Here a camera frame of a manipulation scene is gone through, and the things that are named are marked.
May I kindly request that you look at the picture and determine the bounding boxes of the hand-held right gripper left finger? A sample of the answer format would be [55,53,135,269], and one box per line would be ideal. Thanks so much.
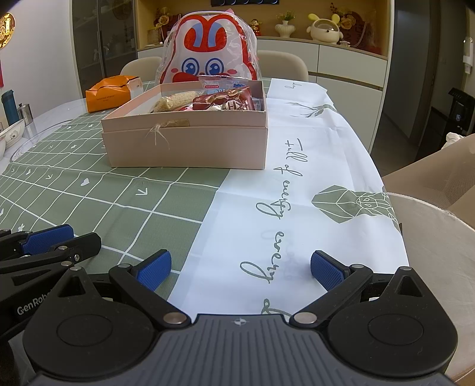
[56,249,191,327]

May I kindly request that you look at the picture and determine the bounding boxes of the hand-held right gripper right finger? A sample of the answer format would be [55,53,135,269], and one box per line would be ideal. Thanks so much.
[289,250,424,327]

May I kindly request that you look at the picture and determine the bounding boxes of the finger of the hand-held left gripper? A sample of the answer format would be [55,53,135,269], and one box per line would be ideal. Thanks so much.
[0,233,102,292]
[0,224,75,260]

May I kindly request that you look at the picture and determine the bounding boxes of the pink cardboard box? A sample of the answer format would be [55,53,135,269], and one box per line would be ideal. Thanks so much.
[101,80,268,170]

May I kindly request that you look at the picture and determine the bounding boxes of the long yellow cracker packet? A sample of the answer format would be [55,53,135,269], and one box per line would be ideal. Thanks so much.
[152,92,199,113]

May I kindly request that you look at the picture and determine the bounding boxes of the small red-brown snack packet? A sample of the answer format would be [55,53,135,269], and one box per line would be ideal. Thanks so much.
[191,89,257,112]

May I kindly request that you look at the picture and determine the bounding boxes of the clear blue-white snack packet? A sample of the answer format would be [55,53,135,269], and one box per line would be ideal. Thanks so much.
[198,74,251,93]

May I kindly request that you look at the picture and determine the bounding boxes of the green checked tablecloth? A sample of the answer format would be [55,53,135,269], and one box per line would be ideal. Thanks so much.
[0,80,231,301]

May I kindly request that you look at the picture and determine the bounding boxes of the white printed tablecloth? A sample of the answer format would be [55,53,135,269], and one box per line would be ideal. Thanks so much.
[169,77,411,316]

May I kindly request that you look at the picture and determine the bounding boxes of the white bowl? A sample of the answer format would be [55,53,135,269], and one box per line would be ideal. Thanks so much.
[0,119,26,149]

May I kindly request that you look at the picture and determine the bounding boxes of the glass turntable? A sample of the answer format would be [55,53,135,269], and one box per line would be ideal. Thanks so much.
[7,97,112,162]

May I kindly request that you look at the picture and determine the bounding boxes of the beige chair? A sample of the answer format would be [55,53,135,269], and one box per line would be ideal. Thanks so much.
[257,50,309,81]
[382,134,475,386]
[121,56,164,83]

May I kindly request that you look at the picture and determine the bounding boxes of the steel cup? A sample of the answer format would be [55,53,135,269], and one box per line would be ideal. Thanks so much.
[18,103,35,126]

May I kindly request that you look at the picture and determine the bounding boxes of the blue bottle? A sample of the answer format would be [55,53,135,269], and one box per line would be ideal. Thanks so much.
[1,89,22,129]

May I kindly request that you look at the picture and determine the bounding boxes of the orange tissue box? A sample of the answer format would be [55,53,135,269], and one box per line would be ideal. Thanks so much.
[85,74,143,114]

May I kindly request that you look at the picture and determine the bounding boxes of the black floor appliance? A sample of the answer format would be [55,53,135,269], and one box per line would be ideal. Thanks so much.
[447,88,475,136]

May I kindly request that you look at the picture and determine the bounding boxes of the glass door cabinet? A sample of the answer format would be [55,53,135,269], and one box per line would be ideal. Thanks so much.
[72,0,138,101]

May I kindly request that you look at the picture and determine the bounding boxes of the rabbit-shaped plastic bag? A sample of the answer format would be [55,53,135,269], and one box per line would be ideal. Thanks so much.
[159,11,262,88]

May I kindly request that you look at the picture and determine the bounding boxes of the red gift bag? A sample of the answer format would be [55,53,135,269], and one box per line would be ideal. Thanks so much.
[339,11,383,53]

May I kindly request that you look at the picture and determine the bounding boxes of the yellow flower ornament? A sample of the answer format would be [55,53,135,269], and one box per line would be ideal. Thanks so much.
[152,7,175,30]

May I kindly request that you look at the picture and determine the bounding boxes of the cream bunny-eared ornament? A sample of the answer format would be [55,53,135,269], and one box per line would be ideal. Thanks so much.
[307,13,342,42]

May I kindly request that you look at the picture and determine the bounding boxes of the white vase with plant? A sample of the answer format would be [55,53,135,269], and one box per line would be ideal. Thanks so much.
[275,11,295,38]

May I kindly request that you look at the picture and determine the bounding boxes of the wooden wall shelf unit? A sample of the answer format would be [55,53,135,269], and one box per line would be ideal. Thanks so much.
[135,0,394,90]

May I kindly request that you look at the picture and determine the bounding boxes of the gold round wall ornament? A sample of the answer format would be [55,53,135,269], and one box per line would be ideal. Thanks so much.
[0,13,16,50]

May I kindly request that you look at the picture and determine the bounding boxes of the white wall device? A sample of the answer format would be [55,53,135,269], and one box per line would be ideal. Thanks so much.
[462,39,473,75]

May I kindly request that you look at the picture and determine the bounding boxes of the black wall bar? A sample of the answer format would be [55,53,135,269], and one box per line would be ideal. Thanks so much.
[211,0,280,6]

